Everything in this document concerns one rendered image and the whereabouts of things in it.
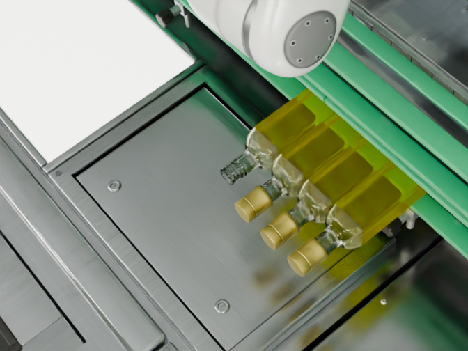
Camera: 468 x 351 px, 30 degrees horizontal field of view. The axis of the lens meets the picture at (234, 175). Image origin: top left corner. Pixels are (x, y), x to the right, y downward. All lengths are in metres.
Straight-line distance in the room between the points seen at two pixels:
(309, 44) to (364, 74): 0.40
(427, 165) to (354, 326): 0.28
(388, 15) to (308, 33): 0.46
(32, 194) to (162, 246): 0.25
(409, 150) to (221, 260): 0.34
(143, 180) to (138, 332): 0.26
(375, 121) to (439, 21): 0.16
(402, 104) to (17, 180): 0.67
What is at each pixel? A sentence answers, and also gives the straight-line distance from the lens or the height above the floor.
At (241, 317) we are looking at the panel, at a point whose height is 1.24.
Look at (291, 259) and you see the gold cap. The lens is 1.17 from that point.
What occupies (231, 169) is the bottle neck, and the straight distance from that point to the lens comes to 1.25.
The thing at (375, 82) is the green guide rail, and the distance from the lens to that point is 1.18.
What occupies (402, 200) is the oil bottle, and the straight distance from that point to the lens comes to 1.21.
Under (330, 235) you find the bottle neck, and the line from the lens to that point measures 1.19.
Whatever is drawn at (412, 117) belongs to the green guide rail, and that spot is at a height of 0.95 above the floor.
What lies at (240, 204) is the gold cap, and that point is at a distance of 1.22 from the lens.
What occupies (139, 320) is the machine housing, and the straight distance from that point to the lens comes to 1.32.
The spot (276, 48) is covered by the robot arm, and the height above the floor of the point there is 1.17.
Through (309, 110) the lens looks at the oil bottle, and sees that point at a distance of 1.28.
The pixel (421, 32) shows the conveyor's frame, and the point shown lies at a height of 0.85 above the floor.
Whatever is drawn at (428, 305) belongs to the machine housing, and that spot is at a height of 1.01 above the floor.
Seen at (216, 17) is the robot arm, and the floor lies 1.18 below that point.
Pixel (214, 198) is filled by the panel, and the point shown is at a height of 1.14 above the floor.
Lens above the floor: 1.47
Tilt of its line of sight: 16 degrees down
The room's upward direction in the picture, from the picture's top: 127 degrees counter-clockwise
